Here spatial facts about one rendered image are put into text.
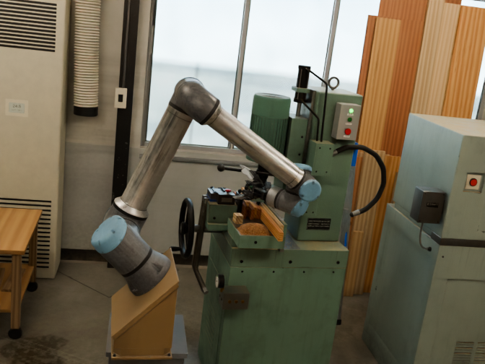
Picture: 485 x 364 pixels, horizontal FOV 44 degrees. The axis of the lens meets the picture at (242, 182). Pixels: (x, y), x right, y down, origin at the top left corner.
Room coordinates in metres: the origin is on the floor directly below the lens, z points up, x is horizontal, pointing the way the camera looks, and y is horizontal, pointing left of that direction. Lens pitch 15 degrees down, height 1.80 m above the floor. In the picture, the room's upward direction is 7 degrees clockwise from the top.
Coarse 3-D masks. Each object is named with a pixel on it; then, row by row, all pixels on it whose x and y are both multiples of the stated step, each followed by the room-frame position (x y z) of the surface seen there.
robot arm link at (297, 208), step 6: (282, 192) 2.43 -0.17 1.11; (276, 198) 2.42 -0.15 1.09; (282, 198) 2.41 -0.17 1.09; (288, 198) 2.39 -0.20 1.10; (294, 198) 2.38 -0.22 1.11; (300, 198) 2.39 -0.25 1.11; (276, 204) 2.42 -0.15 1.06; (282, 204) 2.40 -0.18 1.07; (288, 204) 2.39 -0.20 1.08; (294, 204) 2.37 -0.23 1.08; (300, 204) 2.37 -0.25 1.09; (306, 204) 2.41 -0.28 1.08; (282, 210) 2.42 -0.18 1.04; (288, 210) 2.39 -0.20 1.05; (294, 210) 2.37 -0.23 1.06; (300, 210) 2.38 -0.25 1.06; (300, 216) 2.40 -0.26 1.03
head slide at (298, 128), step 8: (296, 112) 2.81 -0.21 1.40; (296, 120) 2.74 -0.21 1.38; (304, 120) 2.75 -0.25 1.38; (288, 128) 2.77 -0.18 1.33; (296, 128) 2.74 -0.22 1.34; (304, 128) 2.75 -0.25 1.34; (288, 136) 2.75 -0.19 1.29; (296, 136) 2.74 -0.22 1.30; (304, 136) 2.75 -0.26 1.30; (288, 144) 2.74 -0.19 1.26; (296, 144) 2.75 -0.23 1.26; (304, 144) 2.76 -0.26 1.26; (288, 152) 2.74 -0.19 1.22; (296, 152) 2.75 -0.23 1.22; (296, 160) 2.75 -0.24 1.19; (280, 184) 2.77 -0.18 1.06
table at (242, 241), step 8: (208, 224) 2.61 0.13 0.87; (216, 224) 2.62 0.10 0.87; (224, 224) 2.64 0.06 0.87; (232, 224) 2.57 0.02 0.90; (240, 224) 2.58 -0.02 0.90; (264, 224) 2.62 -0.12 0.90; (232, 232) 2.55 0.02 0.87; (240, 240) 2.44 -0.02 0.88; (248, 240) 2.44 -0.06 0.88; (256, 240) 2.45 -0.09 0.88; (264, 240) 2.46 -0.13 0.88; (272, 240) 2.47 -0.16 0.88; (280, 248) 2.49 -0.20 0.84
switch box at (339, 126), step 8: (336, 104) 2.74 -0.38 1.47; (344, 104) 2.70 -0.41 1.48; (352, 104) 2.74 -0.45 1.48; (336, 112) 2.73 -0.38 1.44; (344, 112) 2.69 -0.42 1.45; (352, 112) 2.71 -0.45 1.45; (336, 120) 2.71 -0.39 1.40; (344, 120) 2.70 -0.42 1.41; (352, 120) 2.71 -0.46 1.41; (336, 128) 2.70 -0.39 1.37; (344, 128) 2.70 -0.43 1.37; (352, 128) 2.71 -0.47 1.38; (336, 136) 2.69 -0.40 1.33; (352, 136) 2.71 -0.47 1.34
